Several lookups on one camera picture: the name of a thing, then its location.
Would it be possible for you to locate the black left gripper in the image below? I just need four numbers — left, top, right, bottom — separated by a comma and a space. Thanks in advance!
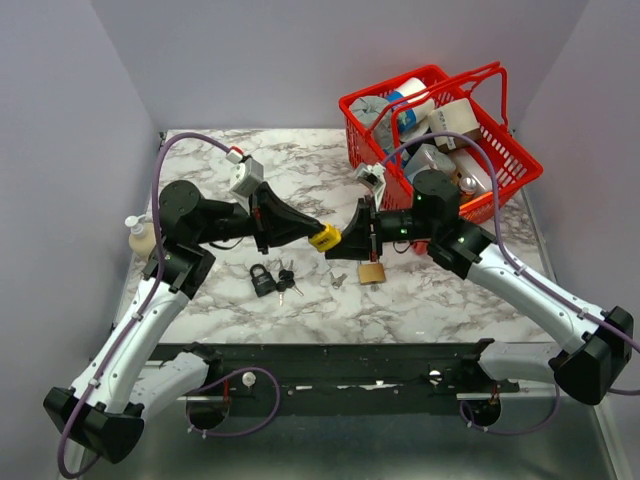
197, 182, 323, 255

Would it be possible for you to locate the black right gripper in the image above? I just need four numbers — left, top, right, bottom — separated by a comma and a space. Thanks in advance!
324, 195, 436, 262

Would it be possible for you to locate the yellow black padlock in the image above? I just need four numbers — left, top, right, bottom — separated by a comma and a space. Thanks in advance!
308, 223, 341, 253

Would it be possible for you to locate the brass padlock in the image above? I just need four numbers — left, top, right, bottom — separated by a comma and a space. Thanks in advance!
357, 262, 386, 285

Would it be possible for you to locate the small silver key pair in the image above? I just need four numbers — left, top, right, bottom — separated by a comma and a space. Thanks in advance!
329, 271, 347, 290

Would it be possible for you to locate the black key bunch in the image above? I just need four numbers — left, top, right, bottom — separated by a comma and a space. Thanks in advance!
276, 261, 304, 307

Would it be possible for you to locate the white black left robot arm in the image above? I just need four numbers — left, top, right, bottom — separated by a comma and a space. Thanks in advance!
44, 180, 334, 464

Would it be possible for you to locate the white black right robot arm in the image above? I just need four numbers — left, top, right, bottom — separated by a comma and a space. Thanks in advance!
325, 170, 634, 405

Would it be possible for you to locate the clear plastic box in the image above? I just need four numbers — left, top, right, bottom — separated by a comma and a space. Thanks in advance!
404, 143, 456, 183

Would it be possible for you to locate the cream soap pump bottle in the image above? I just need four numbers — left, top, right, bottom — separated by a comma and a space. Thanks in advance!
125, 215, 156, 260

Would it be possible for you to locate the grey wrapped roll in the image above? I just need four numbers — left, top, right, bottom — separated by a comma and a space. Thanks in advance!
349, 96, 394, 152

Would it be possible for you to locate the blue white paper cup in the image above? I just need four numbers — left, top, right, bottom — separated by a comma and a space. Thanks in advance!
385, 77, 435, 141

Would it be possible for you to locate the cream brown foam block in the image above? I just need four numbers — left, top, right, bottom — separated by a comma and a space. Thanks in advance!
428, 98, 481, 153

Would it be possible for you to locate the red plastic shopping basket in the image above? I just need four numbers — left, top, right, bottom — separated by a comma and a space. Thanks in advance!
339, 62, 543, 223

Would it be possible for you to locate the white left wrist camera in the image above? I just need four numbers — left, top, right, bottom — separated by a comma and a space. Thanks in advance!
230, 156, 264, 200

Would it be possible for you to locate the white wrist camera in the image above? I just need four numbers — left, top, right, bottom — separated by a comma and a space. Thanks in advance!
230, 156, 264, 200
355, 163, 386, 209

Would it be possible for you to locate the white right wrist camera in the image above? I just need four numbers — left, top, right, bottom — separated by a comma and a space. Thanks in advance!
355, 163, 386, 209

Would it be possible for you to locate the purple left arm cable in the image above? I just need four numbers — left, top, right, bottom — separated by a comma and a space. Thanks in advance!
55, 130, 244, 479

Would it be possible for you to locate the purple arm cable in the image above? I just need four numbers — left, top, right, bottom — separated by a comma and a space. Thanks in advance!
55, 130, 244, 479
377, 131, 640, 396

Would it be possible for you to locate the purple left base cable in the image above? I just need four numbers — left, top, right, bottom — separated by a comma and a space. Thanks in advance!
185, 367, 279, 439

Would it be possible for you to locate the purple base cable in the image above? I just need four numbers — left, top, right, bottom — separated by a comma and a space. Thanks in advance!
459, 384, 562, 435
185, 367, 279, 439

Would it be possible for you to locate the black and aluminium base rail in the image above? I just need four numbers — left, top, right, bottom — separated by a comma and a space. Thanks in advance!
149, 339, 601, 417

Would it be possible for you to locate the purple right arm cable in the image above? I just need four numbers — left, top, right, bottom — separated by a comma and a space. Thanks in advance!
377, 131, 640, 396

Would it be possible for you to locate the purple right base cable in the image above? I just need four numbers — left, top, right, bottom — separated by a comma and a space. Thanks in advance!
459, 384, 562, 435

